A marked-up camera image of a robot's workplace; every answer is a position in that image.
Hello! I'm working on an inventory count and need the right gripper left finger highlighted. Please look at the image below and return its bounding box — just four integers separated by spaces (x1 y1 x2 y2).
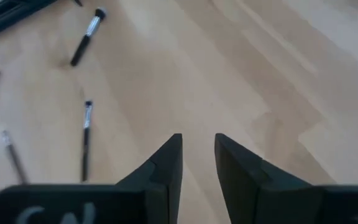
0 133 183 224

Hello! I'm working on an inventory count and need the thin black makeup brush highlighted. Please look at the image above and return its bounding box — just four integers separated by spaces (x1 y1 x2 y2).
80 100 94 183
1 129 28 185

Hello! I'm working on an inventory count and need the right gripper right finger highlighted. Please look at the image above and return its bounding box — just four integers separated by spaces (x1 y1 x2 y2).
214 133 358 224

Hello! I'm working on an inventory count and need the short thick black makeup brush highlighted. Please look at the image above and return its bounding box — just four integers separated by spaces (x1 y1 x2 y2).
70 7 108 67

